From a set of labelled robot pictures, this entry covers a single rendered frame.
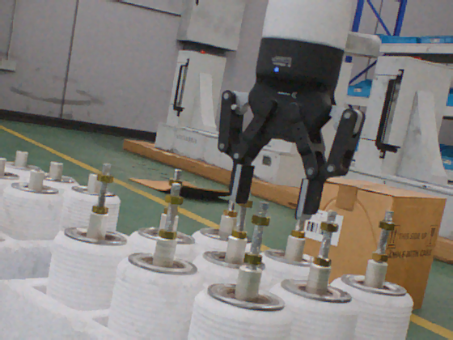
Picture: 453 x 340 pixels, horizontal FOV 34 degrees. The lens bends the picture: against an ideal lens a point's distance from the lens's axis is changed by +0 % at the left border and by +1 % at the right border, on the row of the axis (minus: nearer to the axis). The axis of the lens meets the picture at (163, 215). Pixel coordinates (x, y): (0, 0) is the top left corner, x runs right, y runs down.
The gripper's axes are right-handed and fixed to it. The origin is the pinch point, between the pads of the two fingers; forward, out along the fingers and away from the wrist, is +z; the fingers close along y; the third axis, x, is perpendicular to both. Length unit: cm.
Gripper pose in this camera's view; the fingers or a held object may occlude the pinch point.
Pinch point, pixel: (272, 197)
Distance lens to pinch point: 69.2
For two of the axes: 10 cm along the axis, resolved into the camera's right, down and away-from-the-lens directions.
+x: 6.1, -0.3, 8.0
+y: 7.8, 2.3, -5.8
